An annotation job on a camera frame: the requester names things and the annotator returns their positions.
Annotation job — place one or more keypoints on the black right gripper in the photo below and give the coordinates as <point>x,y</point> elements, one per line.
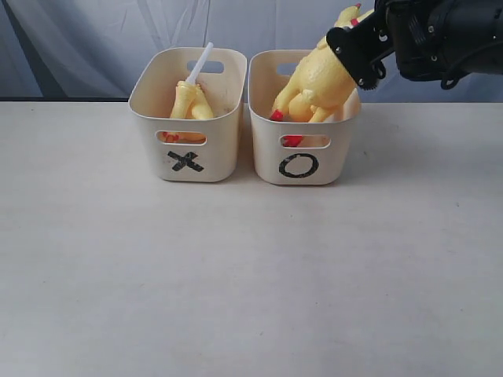
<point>445,40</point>

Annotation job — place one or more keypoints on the whole rubber chicken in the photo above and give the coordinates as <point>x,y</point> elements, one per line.
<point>318,89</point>
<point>352,16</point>

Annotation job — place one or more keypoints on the severed rubber chicken head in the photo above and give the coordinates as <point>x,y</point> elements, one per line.
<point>190,101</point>

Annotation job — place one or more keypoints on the cream bin marked O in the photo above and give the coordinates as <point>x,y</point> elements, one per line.
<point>287,153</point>

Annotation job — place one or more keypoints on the cream bin marked X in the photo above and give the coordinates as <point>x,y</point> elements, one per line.
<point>190,149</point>

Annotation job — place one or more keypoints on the white backdrop curtain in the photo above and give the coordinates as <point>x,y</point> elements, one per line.
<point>98,49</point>

